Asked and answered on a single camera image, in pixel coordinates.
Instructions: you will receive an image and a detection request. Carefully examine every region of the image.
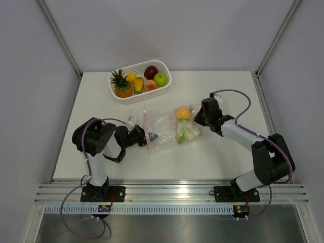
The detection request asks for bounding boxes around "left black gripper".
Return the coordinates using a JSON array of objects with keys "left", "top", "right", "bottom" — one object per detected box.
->
[{"left": 123, "top": 125, "right": 158, "bottom": 149}]

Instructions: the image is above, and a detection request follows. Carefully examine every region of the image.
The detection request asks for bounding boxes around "clear zip top bag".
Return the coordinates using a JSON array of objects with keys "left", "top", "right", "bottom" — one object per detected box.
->
[{"left": 143, "top": 104, "right": 207, "bottom": 154}]

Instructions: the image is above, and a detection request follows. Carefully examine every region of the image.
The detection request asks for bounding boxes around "fake round orange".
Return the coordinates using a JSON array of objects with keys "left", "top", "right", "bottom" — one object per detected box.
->
[{"left": 175, "top": 107, "right": 191, "bottom": 120}]

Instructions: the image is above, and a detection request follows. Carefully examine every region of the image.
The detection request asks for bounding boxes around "fake pink peach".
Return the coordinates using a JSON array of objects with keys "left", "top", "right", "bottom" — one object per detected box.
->
[{"left": 144, "top": 80, "right": 158, "bottom": 92}]

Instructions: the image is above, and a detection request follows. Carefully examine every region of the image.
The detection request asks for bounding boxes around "fake orange pineapple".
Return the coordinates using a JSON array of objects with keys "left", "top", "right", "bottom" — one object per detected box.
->
[{"left": 110, "top": 69, "right": 133, "bottom": 98}]

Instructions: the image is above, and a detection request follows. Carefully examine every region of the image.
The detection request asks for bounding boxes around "fake yellow mango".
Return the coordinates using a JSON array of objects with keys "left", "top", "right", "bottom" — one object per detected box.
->
[{"left": 133, "top": 77, "right": 145, "bottom": 94}]

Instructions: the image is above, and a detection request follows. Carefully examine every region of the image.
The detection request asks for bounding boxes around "fake green apple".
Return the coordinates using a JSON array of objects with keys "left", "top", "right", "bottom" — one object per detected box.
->
[{"left": 153, "top": 72, "right": 168, "bottom": 88}]

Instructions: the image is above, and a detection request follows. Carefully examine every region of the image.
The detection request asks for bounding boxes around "fake yellow lemon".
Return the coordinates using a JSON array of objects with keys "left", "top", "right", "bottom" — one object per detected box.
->
[{"left": 126, "top": 72, "right": 137, "bottom": 84}]

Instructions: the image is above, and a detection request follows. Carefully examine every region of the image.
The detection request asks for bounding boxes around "fake purple fruit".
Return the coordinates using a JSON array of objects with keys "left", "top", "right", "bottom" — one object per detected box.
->
[{"left": 144, "top": 65, "right": 158, "bottom": 79}]

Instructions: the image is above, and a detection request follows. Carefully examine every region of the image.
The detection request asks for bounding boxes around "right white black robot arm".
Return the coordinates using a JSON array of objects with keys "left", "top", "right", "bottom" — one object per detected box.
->
[{"left": 194, "top": 98, "right": 296, "bottom": 203}]

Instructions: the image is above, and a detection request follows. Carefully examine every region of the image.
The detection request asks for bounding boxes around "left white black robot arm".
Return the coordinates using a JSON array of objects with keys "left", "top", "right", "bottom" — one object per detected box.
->
[{"left": 72, "top": 116, "right": 158, "bottom": 203}]

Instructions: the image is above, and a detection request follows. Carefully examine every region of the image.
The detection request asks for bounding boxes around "white perforated plastic basket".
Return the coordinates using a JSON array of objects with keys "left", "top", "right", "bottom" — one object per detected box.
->
[{"left": 108, "top": 60, "right": 172, "bottom": 105}]

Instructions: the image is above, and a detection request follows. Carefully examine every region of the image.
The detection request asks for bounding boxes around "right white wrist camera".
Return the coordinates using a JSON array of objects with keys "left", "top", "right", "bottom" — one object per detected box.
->
[{"left": 209, "top": 93, "right": 223, "bottom": 103}]

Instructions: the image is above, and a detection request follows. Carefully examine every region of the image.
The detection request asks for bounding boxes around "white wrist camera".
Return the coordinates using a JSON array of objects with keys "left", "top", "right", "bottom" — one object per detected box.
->
[
  {"left": 209, "top": 93, "right": 223, "bottom": 103},
  {"left": 126, "top": 116, "right": 136, "bottom": 128}
]

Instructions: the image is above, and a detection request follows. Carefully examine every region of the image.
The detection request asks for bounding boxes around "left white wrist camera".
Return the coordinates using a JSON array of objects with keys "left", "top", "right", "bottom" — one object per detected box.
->
[{"left": 126, "top": 116, "right": 136, "bottom": 128}]

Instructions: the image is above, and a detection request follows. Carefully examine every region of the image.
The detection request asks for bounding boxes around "aluminium mounting rail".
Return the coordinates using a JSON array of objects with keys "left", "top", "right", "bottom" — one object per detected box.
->
[{"left": 34, "top": 179, "right": 309, "bottom": 205}]

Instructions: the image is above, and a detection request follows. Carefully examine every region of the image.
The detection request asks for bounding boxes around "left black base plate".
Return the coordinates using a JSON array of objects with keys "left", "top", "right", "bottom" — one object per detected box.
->
[{"left": 80, "top": 185, "right": 126, "bottom": 203}]

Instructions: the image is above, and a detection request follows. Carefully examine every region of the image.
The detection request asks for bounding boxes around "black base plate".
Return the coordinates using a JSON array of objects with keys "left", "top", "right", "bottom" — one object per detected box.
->
[
  {"left": 210, "top": 186, "right": 260, "bottom": 203},
  {"left": 80, "top": 185, "right": 126, "bottom": 203}
]

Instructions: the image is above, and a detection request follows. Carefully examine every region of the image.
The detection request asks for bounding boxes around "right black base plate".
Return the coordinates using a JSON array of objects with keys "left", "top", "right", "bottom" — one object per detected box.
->
[{"left": 210, "top": 186, "right": 260, "bottom": 203}]

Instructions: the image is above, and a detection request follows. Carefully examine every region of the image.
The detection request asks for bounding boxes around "white slotted cable duct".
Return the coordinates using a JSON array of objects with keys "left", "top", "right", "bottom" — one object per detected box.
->
[{"left": 45, "top": 204, "right": 234, "bottom": 215}]

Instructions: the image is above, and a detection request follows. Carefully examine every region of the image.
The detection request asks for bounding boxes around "right aluminium frame post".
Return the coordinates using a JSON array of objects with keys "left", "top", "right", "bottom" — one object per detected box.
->
[{"left": 255, "top": 0, "right": 303, "bottom": 79}]

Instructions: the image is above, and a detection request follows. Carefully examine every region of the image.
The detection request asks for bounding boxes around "aluminium frame post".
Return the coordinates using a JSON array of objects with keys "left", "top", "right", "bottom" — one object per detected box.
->
[
  {"left": 255, "top": 0, "right": 303, "bottom": 79},
  {"left": 35, "top": 0, "right": 83, "bottom": 80}
]

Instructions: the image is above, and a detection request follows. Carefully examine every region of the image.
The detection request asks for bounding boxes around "left aluminium frame post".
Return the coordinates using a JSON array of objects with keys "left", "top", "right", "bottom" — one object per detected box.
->
[{"left": 35, "top": 0, "right": 83, "bottom": 80}]

